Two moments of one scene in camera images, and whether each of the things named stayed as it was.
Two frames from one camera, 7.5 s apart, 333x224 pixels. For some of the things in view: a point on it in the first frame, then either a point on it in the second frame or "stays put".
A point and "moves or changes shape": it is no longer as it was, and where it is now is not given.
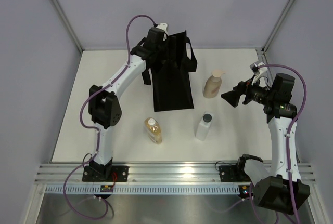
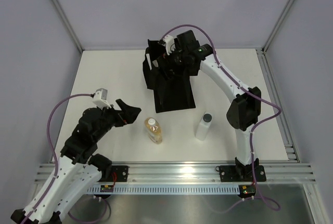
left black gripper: (165, 56) to (129, 114)
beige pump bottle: (213, 84) moves or changes shape
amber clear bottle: (153, 130) stays put
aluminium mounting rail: (61, 173) stays put
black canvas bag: (169, 72) stays put
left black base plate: (122, 172) stays put
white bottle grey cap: (204, 125) stays put
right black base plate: (233, 173) stays put
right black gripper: (233, 97) to (166, 60)
